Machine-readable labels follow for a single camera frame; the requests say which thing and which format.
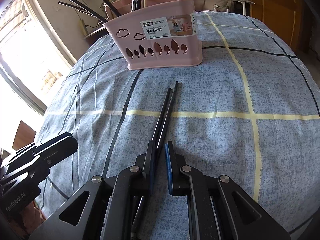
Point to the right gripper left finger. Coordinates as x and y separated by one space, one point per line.
148 167

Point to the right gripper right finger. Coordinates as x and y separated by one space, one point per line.
173 171

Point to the black chopstick silver handle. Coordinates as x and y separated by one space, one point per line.
76 8

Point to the black chopstick steel end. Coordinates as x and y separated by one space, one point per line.
86 8

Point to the blue patterned tablecloth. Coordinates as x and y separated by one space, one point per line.
250 110

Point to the pink plastic utensil basket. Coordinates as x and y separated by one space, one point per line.
163 34

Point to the wooden door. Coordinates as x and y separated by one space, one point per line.
283 17

